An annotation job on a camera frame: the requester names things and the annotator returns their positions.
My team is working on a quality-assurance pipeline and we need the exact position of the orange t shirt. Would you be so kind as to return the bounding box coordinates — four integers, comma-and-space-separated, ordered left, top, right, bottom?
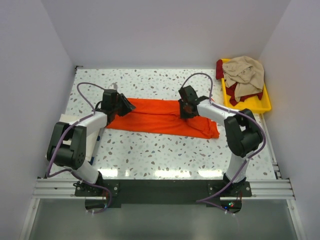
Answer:
107, 98, 220, 139

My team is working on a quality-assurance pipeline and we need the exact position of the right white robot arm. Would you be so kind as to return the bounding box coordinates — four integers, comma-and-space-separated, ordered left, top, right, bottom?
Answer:
178, 85, 266, 197

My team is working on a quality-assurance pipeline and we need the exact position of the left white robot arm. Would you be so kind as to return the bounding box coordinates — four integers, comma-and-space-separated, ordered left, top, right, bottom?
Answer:
46, 89, 136, 196

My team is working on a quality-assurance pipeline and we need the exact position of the dark red t shirt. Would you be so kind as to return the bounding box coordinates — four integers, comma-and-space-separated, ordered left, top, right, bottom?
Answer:
215, 59, 263, 107

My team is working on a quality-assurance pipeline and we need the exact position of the folded cream t shirt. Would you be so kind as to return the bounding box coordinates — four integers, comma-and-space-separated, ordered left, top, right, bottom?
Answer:
59, 114, 101, 165

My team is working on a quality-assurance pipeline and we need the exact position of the beige t shirt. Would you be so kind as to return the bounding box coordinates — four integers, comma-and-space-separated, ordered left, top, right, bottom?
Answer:
222, 56, 265, 101

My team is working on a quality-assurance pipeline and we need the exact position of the yellow plastic tray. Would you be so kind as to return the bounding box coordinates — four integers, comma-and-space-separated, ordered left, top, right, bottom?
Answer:
219, 58, 272, 113

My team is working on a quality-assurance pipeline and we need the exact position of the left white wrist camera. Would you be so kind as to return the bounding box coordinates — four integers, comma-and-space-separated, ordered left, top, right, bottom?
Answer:
110, 83, 118, 91

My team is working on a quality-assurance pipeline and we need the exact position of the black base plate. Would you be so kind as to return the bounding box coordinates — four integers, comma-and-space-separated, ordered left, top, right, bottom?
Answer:
73, 179, 252, 213

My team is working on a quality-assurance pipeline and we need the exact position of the aluminium frame rail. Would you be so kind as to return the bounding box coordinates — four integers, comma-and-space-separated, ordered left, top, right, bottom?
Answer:
31, 176, 83, 200

